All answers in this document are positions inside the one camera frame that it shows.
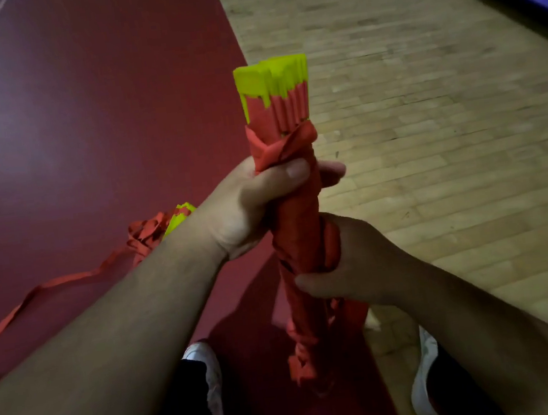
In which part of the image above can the person's right hand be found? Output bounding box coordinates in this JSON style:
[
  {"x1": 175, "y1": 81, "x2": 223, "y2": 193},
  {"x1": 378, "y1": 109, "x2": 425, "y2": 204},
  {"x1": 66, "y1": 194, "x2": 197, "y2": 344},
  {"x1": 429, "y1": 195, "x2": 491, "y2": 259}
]
[{"x1": 287, "y1": 202, "x2": 419, "y2": 318}]

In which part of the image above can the person's left hand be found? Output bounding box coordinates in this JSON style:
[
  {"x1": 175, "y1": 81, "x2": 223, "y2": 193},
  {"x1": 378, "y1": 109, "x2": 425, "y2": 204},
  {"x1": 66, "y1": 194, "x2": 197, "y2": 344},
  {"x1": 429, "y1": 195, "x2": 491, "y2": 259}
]
[{"x1": 184, "y1": 145, "x2": 357, "y2": 266}]

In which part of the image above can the person's right forearm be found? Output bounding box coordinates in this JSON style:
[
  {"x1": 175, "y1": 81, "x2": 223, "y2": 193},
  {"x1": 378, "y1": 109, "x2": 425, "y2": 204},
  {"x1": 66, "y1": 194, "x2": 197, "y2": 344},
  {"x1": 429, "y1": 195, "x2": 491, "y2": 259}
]
[{"x1": 387, "y1": 240, "x2": 548, "y2": 415}]

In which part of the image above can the person's left forearm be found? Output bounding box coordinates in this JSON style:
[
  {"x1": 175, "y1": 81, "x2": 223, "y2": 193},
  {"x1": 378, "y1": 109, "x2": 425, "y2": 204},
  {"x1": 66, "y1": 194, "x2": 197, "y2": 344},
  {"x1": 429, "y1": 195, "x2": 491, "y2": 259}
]
[{"x1": 0, "y1": 218, "x2": 248, "y2": 415}]

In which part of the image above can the white right shoe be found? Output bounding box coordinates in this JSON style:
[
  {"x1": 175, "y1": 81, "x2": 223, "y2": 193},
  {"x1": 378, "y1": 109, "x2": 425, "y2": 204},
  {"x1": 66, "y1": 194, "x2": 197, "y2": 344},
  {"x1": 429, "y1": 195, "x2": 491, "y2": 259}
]
[{"x1": 402, "y1": 323, "x2": 450, "y2": 415}]

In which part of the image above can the white shoe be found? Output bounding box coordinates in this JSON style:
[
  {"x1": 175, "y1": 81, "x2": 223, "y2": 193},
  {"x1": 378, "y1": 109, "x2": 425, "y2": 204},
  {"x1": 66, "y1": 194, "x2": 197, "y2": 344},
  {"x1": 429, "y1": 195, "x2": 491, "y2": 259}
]
[
  {"x1": 180, "y1": 340, "x2": 229, "y2": 415},
  {"x1": 402, "y1": 323, "x2": 450, "y2": 415}
]

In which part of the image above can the white left shoe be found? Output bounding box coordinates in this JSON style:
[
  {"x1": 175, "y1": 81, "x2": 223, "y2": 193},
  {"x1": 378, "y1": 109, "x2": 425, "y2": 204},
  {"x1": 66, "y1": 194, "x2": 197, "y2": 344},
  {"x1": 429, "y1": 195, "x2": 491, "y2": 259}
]
[{"x1": 180, "y1": 340, "x2": 229, "y2": 415}]

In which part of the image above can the black right trouser leg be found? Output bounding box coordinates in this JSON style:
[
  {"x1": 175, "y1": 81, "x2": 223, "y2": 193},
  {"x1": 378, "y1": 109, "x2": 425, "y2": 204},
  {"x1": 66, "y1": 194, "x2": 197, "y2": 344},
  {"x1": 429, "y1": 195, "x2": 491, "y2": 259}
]
[{"x1": 420, "y1": 336, "x2": 509, "y2": 415}]

